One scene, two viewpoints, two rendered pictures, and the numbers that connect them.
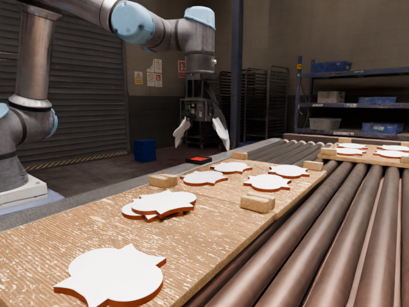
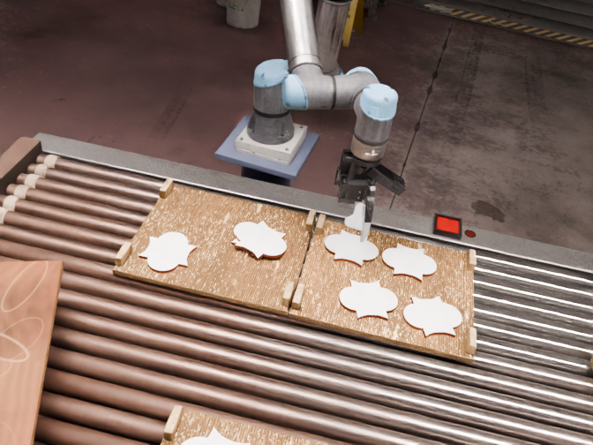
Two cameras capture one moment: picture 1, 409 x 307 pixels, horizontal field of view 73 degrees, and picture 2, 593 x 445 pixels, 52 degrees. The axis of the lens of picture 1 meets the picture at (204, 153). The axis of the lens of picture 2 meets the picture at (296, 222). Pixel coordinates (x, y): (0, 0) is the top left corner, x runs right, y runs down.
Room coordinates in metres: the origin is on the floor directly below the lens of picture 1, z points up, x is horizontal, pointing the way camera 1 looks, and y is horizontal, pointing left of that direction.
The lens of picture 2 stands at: (0.06, -0.93, 1.94)
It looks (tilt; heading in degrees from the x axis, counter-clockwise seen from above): 39 degrees down; 61
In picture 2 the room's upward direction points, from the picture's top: 9 degrees clockwise
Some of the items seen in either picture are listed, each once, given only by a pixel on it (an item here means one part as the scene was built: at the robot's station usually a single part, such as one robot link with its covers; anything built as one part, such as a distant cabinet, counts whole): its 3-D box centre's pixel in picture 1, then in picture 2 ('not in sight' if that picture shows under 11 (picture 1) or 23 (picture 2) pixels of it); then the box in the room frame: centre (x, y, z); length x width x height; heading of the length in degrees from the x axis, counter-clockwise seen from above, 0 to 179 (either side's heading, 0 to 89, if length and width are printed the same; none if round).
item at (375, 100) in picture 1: (376, 100); not in sight; (4.43, -2.71, 1.14); 0.50 x 0.38 x 0.11; 57
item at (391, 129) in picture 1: (382, 128); not in sight; (4.39, -2.83, 0.72); 0.50 x 0.38 x 0.16; 41
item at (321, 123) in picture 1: (324, 123); not in sight; (4.95, -2.14, 0.74); 0.44 x 0.36 x 0.20; 35
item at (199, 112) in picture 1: (198, 98); (358, 175); (0.73, 0.01, 1.16); 0.09 x 0.08 x 0.12; 162
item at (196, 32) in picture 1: (198, 33); (375, 113); (0.74, 0.01, 1.32); 0.09 x 0.08 x 0.11; 75
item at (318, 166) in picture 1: (313, 165); (471, 340); (0.86, -0.35, 0.95); 0.06 x 0.02 x 0.03; 54
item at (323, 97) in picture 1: (330, 97); not in sight; (4.94, -2.22, 1.20); 0.36 x 0.28 x 0.22; 36
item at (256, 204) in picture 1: (254, 203); (288, 293); (0.53, -0.10, 0.95); 0.06 x 0.02 x 0.03; 55
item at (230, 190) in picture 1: (246, 178); (387, 283); (0.79, -0.12, 0.93); 0.41 x 0.35 x 0.02; 144
